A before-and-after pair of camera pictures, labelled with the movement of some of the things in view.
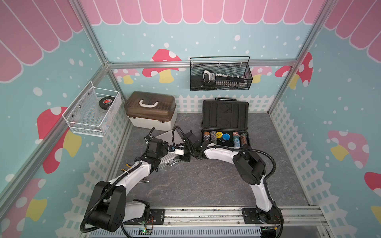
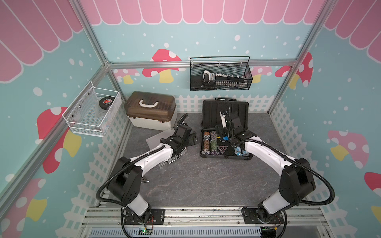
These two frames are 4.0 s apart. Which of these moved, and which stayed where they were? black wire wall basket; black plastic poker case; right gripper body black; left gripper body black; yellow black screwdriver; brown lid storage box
Moved: left gripper body black; right gripper body black
Stayed: brown lid storage box; black wire wall basket; black plastic poker case; yellow black screwdriver
